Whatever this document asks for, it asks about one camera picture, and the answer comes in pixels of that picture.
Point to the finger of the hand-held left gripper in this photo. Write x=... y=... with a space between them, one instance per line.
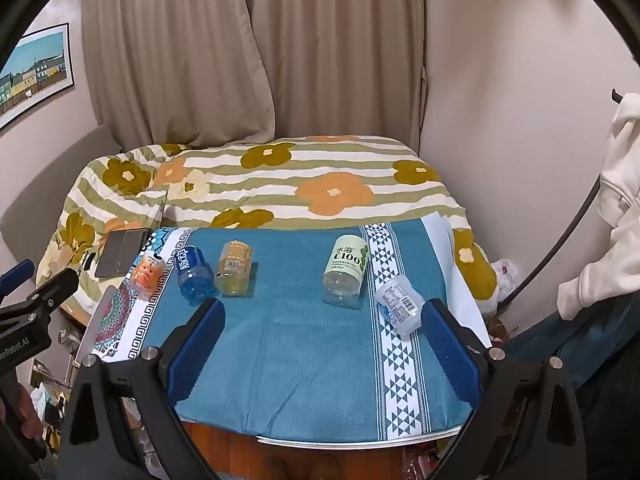
x=52 y=287
x=15 y=277

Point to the wall poster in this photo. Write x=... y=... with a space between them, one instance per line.
x=35 y=72

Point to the beige curtain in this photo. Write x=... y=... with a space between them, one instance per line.
x=250 y=60

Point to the blue label bottle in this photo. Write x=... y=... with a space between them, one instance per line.
x=195 y=275

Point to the yellow orange label bottle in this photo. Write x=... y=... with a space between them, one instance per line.
x=232 y=267

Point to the person's left hand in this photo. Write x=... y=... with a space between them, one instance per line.
x=25 y=412

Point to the small orange bottle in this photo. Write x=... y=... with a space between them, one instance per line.
x=148 y=274

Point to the blue denim cloth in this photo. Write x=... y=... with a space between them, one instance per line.
x=575 y=345

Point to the white plastic bag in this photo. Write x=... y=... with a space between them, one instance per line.
x=505 y=277

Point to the dark laptop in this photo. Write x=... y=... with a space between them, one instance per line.
x=122 y=250

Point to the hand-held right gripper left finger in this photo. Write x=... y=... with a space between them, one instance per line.
x=192 y=360

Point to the blue patterned tablecloth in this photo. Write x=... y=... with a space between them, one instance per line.
x=300 y=360

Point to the white hoodie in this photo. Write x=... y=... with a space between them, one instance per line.
x=610 y=210

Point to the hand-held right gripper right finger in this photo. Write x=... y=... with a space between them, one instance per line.
x=447 y=355

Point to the floral striped blanket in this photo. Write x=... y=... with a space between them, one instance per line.
x=280 y=180

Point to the mandala patterned mat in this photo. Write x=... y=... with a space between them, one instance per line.
x=117 y=320

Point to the black hoop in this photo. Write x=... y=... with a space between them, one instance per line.
x=565 y=255

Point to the green white label bottle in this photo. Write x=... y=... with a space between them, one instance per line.
x=345 y=270

